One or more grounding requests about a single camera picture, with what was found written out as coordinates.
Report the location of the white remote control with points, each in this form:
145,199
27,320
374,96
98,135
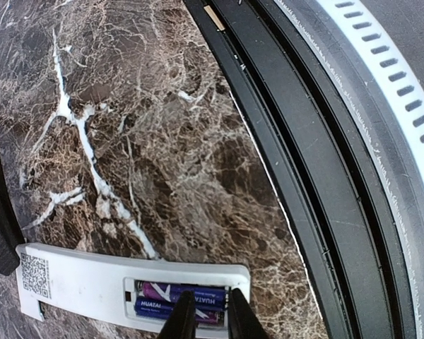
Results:
106,288

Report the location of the white slotted cable duct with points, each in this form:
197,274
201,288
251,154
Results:
386,101

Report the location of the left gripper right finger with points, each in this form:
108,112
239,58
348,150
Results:
242,322

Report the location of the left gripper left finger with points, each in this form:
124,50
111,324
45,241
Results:
181,323

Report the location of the black front table rail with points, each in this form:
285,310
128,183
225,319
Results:
319,167

